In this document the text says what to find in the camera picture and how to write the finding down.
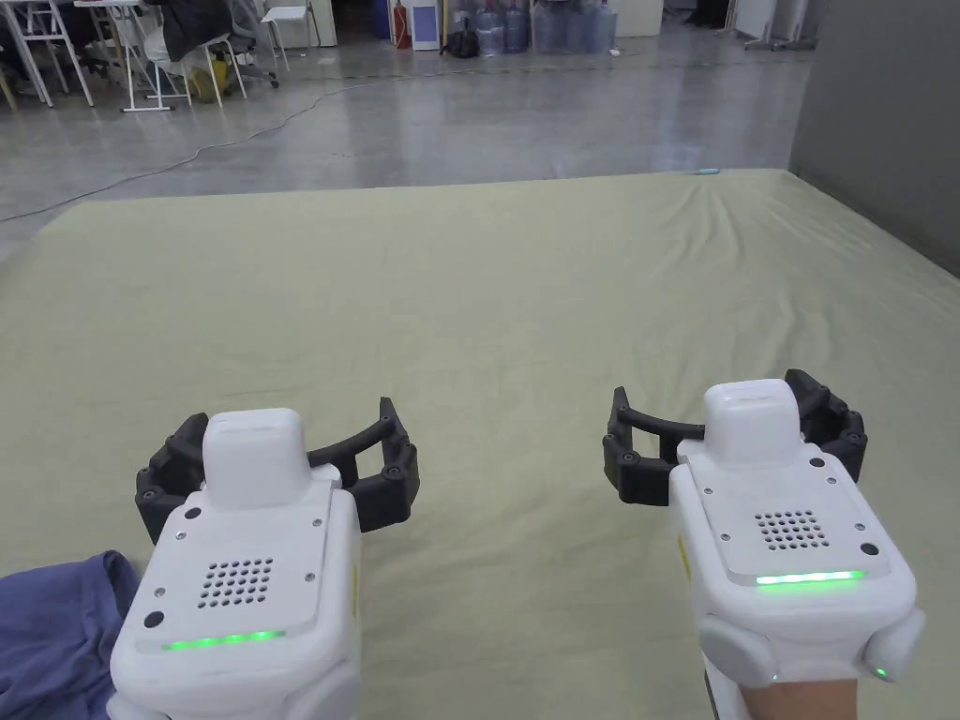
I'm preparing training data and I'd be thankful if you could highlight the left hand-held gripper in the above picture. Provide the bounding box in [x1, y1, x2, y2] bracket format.
[108, 397, 420, 720]

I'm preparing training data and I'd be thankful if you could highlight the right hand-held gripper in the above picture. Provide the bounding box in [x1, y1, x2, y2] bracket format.
[602, 367, 928, 720]

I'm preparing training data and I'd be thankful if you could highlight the person's right hand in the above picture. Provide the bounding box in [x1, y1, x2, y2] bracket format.
[738, 674, 858, 720]

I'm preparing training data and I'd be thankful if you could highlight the bed with pale green sheet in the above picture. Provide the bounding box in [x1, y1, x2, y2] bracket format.
[0, 168, 960, 720]

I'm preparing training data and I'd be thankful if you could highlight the dark blue shirt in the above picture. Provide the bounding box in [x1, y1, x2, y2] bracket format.
[0, 549, 145, 720]

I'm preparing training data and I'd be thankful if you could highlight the grey office chair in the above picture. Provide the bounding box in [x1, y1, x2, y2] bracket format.
[221, 10, 281, 90]

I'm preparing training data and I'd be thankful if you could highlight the group of water bottles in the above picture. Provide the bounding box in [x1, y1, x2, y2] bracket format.
[456, 0, 623, 56]

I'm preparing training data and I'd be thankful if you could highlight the white chair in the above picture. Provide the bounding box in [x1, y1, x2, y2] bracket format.
[260, 0, 318, 74]

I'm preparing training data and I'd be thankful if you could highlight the black bag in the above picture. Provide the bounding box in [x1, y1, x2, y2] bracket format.
[440, 18, 482, 61]

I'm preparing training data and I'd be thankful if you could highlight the blue and white board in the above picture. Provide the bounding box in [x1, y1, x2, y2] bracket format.
[412, 3, 442, 53]

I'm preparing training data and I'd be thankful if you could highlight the long cable on floor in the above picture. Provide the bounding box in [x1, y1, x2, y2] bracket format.
[0, 46, 623, 223]

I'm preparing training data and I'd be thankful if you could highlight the white frame table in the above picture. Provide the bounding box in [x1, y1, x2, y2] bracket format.
[73, 0, 250, 114]
[0, 0, 97, 114]

